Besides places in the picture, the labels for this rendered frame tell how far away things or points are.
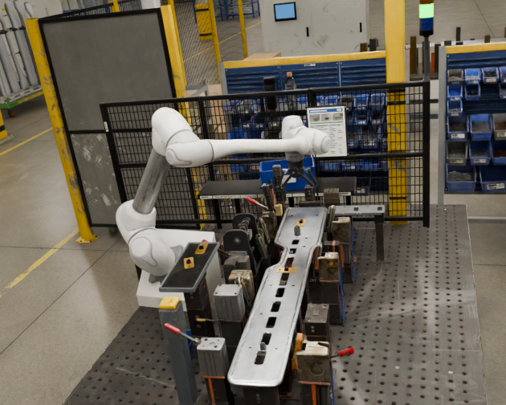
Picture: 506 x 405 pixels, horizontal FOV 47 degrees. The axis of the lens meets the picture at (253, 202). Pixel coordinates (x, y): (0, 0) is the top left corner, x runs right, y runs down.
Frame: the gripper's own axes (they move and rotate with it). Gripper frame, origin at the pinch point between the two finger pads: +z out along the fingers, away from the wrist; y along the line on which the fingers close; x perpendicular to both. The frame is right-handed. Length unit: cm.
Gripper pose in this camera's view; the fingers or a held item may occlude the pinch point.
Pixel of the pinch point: (298, 198)
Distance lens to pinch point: 285.3
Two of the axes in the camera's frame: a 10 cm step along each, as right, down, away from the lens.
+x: 2.1, -4.1, 8.9
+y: 9.7, -0.2, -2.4
